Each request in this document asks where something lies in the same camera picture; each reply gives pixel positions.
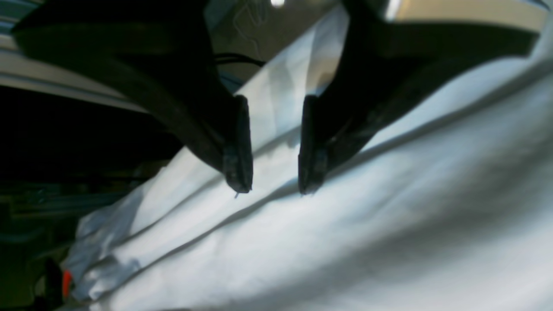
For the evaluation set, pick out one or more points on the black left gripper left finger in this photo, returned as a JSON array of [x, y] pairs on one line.
[[157, 53]]

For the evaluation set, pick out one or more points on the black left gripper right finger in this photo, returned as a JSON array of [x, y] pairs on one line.
[[396, 53]]

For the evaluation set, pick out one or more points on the white t-shirt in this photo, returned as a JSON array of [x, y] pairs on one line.
[[447, 209]]

